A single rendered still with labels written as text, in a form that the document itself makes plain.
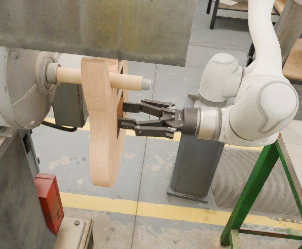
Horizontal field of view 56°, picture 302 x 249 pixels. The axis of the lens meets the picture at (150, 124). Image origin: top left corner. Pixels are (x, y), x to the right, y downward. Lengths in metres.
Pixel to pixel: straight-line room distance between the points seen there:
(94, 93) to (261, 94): 0.32
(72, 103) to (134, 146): 1.34
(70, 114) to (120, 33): 0.61
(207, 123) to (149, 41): 0.39
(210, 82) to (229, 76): 0.09
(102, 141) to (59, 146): 1.63
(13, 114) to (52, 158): 1.61
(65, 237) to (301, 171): 1.04
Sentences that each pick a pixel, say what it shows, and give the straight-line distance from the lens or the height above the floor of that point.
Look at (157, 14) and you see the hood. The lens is 0.39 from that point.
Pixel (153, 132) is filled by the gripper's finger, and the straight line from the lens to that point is 0.72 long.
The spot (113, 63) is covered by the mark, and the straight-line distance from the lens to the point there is 0.66.
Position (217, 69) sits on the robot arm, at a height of 0.93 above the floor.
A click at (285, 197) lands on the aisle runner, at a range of 2.22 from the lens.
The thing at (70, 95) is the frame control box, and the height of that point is 1.06.
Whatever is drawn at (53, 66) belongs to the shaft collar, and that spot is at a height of 1.27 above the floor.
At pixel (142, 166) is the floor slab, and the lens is 2.10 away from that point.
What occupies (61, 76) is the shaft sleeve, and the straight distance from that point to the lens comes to 0.64.
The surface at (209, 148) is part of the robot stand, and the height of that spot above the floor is 0.48.
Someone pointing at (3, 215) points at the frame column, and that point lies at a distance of 0.98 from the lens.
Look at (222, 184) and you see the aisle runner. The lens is 2.11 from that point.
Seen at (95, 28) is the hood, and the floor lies 1.43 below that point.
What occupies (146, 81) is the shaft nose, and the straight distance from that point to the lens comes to 0.61.
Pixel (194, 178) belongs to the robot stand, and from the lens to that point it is 1.81.
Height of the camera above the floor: 1.58
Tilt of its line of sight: 41 degrees down
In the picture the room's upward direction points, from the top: 6 degrees clockwise
